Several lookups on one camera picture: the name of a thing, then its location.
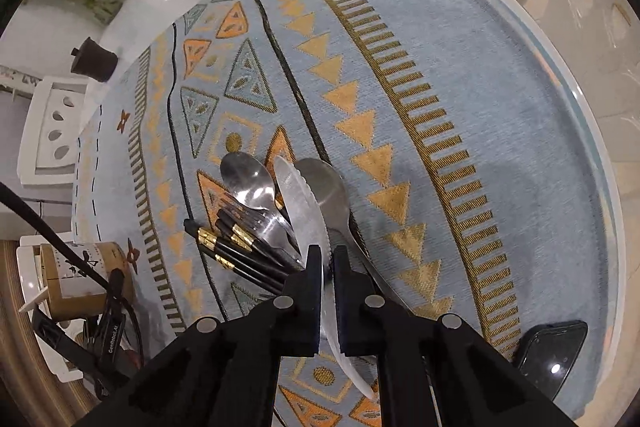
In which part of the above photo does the dark brown lidded cup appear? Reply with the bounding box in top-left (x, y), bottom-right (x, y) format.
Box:
top-left (70, 37), bottom-right (118, 82)

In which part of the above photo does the black phone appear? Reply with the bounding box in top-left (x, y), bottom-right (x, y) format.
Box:
top-left (510, 321), bottom-right (590, 403)

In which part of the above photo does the black cable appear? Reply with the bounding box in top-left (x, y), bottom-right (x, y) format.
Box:
top-left (0, 183), bottom-right (126, 295)

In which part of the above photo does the bundle of black chopsticks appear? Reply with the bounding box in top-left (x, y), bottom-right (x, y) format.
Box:
top-left (183, 206), bottom-right (303, 295)

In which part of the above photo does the blue patterned table mat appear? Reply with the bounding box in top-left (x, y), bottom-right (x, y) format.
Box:
top-left (70, 0), bottom-right (613, 427)

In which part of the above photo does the white corner shelf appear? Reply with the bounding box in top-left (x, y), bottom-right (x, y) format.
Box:
top-left (0, 66), bottom-right (38, 94)

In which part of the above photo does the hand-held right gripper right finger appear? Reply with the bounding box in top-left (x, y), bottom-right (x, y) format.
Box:
top-left (332, 244), bottom-right (591, 427)

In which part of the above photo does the metal fork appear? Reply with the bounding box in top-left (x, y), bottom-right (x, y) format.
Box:
top-left (250, 207), bottom-right (301, 265)

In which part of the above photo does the brown cylindrical utensil holder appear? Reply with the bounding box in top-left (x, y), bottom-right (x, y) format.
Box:
top-left (39, 241), bottom-right (135, 323)

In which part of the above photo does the metal spoon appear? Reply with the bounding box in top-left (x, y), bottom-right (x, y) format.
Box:
top-left (220, 151), bottom-right (303, 265)
top-left (294, 158), bottom-right (401, 308)

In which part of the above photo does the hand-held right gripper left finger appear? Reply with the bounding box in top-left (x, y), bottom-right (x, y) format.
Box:
top-left (75, 244), bottom-right (323, 427)

